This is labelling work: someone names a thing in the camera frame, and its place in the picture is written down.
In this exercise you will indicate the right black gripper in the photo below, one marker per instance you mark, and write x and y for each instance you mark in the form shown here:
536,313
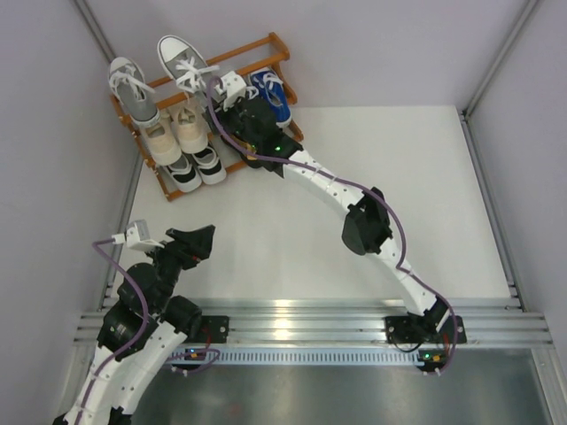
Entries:
223,114

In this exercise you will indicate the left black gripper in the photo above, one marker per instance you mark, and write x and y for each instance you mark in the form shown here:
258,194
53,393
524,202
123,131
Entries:
197,243

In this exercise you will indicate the blue canvas sneaker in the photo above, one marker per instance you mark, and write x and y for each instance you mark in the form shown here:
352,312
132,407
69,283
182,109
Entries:
271,89
251,92

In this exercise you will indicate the beige sneaker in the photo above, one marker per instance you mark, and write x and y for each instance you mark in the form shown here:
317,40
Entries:
189,126
161,142

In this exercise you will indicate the black white sneaker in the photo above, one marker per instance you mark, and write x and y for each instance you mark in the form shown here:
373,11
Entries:
209,165
183,174

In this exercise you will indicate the grey canvas sneaker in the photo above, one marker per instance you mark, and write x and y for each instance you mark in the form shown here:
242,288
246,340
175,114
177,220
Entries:
127,83
186,67

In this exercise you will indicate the gold loafer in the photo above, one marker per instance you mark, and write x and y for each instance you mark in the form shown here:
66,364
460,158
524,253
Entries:
251,161

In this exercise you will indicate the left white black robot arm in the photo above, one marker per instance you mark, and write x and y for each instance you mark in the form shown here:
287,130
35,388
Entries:
142,329

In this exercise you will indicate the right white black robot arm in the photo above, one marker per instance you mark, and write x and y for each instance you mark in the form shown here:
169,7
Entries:
370,227

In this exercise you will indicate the orange wooden shoe shelf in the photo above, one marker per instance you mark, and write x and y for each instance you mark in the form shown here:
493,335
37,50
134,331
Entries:
269,51

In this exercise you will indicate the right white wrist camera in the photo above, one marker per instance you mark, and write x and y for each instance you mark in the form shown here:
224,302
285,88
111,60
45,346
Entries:
230,89

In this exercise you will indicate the perforated grey cable tray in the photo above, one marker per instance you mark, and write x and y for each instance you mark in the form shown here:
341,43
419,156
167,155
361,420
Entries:
185,356

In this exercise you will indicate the aluminium rail frame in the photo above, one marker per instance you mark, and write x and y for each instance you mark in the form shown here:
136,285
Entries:
488,323

